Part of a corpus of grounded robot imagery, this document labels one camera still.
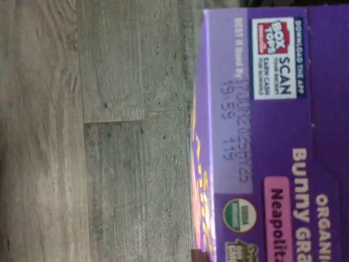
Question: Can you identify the purple Annie's box pink patch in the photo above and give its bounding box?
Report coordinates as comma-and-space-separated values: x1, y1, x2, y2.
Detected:
190, 8, 349, 262

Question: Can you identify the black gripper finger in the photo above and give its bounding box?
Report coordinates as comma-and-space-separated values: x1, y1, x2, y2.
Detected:
190, 248, 210, 262

